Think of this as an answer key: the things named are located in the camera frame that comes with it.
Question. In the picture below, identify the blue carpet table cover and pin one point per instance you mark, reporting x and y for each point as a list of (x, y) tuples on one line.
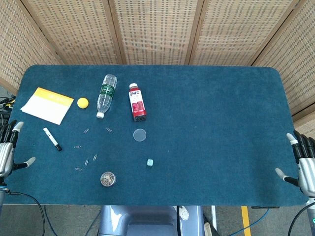
[(209, 135)]

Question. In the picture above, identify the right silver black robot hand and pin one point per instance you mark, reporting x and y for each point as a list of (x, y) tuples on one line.
[(306, 172)]

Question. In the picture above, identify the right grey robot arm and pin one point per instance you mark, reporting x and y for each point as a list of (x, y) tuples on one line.
[(311, 211)]

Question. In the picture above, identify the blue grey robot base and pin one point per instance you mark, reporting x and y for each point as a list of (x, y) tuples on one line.
[(137, 221)]

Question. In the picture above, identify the white round perforated plate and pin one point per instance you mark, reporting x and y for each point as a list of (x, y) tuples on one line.
[(184, 215)]

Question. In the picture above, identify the clear water bottle green label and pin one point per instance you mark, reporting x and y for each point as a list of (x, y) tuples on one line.
[(106, 96)]

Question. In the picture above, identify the yellow floor tape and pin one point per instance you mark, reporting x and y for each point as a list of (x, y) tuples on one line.
[(246, 221)]

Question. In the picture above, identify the white black marker pen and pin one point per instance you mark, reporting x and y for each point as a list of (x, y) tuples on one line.
[(52, 138)]

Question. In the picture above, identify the yellow foam ball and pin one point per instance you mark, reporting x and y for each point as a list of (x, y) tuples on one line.
[(83, 103)]

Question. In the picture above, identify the red juice bottle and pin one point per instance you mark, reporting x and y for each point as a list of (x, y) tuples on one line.
[(137, 103)]

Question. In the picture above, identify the black flat bar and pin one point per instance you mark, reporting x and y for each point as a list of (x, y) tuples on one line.
[(265, 207)]

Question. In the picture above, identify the yellow white notepad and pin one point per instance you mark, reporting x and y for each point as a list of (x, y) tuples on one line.
[(46, 105)]

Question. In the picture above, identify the black power strip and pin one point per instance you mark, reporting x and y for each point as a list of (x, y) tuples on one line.
[(3, 118)]

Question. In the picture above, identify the clear round plastic lid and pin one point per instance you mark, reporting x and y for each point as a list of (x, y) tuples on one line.
[(139, 135)]

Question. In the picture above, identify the white table leg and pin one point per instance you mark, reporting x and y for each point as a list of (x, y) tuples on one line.
[(213, 216)]

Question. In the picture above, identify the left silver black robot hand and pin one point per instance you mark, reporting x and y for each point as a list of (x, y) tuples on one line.
[(7, 157)]

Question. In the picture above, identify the teal cube pencil sharpener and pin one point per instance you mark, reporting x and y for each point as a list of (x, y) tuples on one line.
[(150, 163)]

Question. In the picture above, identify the clear tub of paperclips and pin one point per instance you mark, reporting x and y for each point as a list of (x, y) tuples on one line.
[(108, 179)]

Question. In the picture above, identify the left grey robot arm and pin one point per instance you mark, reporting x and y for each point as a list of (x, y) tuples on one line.
[(2, 196)]

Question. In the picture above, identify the wicker folding screen panel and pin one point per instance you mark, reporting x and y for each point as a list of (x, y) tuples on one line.
[(157, 32), (233, 32), (14, 49), (295, 61), (73, 32)]

